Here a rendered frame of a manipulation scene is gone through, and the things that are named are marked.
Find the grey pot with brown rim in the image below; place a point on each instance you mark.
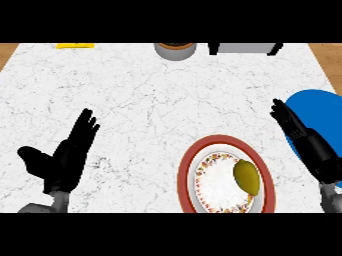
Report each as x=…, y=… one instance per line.
x=176, y=51

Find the yellow-green lemon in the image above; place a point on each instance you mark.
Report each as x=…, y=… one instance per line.
x=247, y=176

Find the yellow flat object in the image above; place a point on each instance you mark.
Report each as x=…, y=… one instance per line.
x=76, y=45

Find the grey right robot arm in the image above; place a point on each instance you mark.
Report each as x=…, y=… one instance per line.
x=341, y=200

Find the blue plate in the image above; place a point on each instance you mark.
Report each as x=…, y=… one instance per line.
x=334, y=120

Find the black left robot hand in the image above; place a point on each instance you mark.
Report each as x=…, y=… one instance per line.
x=68, y=156

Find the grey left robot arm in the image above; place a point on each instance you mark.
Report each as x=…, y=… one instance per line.
x=51, y=203

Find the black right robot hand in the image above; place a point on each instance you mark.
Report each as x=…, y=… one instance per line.
x=310, y=144

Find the grey and black appliance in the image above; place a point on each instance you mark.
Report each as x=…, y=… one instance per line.
x=245, y=48

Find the red-rimmed white plate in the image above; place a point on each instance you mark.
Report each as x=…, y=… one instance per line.
x=226, y=175

